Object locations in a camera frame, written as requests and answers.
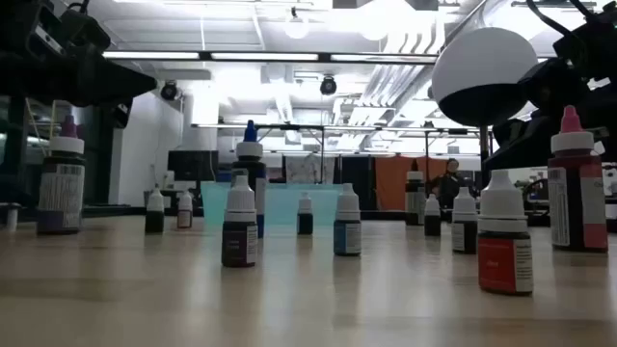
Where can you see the white patterned cloth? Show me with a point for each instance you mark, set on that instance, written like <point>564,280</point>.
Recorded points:
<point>303,168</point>

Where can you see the small red-label colouring bottle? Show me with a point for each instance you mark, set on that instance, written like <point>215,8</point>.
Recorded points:
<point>501,265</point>

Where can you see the black partition panel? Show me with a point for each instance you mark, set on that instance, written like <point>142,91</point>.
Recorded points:
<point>359,183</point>

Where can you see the black computer monitor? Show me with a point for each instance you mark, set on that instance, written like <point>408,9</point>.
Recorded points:
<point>193,166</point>

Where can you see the long white light bar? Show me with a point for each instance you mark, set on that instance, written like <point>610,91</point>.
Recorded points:
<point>154,55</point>

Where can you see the black round hanging fixture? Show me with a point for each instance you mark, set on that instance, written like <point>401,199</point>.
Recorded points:
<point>328,86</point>
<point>169,90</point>

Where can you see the small white-capped colouring bottle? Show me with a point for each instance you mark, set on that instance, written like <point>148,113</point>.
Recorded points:
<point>154,221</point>
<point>464,236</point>
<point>184,217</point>
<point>432,224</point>
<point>304,224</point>

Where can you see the large purple-capped colouring bottle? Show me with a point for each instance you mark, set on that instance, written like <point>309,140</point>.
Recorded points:
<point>61,193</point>

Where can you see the white globe lamp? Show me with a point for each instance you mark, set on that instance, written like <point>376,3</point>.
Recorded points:
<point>482,62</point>

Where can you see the black metal workstation frame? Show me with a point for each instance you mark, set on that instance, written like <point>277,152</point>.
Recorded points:
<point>289,126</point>

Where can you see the black aluminium rig frame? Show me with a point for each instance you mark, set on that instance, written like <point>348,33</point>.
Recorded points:
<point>115,210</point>

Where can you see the teal translucent plastic bin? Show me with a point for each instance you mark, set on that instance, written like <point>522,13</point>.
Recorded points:
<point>279,202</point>

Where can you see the person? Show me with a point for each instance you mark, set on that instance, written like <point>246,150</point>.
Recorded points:
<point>450,188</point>

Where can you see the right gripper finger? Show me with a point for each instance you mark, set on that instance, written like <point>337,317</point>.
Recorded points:
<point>530,146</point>
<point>530,159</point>

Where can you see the small purple-label colouring bottle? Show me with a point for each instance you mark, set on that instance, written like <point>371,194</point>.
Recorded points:
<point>238,246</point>

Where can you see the small white cylinder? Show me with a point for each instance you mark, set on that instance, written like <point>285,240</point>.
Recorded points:
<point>11,219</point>

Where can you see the small blue-label colouring bottle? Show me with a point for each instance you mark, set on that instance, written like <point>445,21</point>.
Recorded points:
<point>347,238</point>

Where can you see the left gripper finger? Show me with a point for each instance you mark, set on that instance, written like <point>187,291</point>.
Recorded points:
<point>96,71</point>
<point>96,94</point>

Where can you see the orange curtain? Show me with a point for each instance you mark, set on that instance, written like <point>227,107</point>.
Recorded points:
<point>390,183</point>

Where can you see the large dark-capped colouring bottle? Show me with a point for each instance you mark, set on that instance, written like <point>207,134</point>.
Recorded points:
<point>414,193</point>

